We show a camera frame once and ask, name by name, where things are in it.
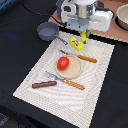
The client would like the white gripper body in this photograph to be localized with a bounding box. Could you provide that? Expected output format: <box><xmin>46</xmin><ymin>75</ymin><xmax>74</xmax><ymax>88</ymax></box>
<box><xmin>61</xmin><ymin>0</ymin><xmax>113</xmax><ymax>32</ymax></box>

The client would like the yellow toy butter box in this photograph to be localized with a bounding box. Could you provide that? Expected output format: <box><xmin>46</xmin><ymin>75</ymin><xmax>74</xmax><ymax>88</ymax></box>
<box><xmin>69</xmin><ymin>37</ymin><xmax>84</xmax><ymax>51</ymax></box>

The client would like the red toy tomato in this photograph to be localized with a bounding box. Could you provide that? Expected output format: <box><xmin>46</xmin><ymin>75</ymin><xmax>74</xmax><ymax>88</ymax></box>
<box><xmin>57</xmin><ymin>56</ymin><xmax>69</xmax><ymax>70</ymax></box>

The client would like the brown toy sausage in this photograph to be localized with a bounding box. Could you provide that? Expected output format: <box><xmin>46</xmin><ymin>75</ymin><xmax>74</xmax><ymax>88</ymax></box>
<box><xmin>32</xmin><ymin>81</ymin><xmax>57</xmax><ymax>88</ymax></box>

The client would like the yellow toy banana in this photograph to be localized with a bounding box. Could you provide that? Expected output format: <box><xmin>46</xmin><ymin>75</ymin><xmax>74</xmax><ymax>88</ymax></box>
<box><xmin>81</xmin><ymin>29</ymin><xmax>92</xmax><ymax>44</ymax></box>

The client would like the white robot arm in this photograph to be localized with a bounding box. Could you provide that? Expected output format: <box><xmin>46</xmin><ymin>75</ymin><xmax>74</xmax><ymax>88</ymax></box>
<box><xmin>61</xmin><ymin>0</ymin><xmax>113</xmax><ymax>32</ymax></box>

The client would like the large grey pot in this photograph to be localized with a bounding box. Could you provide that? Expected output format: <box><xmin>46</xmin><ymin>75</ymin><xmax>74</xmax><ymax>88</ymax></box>
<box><xmin>56</xmin><ymin>0</ymin><xmax>64</xmax><ymax>17</ymax></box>

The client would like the small grey saucepan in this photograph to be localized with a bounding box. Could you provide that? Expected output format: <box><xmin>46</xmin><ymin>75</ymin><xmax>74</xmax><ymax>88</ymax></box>
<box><xmin>37</xmin><ymin>22</ymin><xmax>67</xmax><ymax>45</ymax></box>

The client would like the pink toy stove top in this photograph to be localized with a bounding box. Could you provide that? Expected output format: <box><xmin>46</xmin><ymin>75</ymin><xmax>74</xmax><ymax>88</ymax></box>
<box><xmin>49</xmin><ymin>0</ymin><xmax>128</xmax><ymax>43</ymax></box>

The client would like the white toy sink bowl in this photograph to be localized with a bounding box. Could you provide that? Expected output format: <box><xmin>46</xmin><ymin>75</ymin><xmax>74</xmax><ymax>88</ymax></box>
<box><xmin>116</xmin><ymin>4</ymin><xmax>128</xmax><ymax>30</ymax></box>

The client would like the round wooden plate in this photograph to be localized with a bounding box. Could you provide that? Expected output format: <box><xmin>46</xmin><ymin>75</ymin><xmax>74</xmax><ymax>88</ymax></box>
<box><xmin>56</xmin><ymin>55</ymin><xmax>83</xmax><ymax>79</ymax></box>

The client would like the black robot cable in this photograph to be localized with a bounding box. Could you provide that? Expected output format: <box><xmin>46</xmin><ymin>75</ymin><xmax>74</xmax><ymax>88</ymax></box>
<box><xmin>21</xmin><ymin>0</ymin><xmax>69</xmax><ymax>28</ymax></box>

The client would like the knife with wooden handle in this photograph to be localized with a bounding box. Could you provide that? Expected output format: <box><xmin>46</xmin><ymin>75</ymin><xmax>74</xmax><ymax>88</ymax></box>
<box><xmin>59</xmin><ymin>50</ymin><xmax>97</xmax><ymax>63</ymax></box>

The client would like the fork with wooden handle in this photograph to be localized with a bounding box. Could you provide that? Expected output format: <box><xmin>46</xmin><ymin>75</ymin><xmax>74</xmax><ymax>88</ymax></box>
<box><xmin>45</xmin><ymin>71</ymin><xmax>85</xmax><ymax>90</ymax></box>

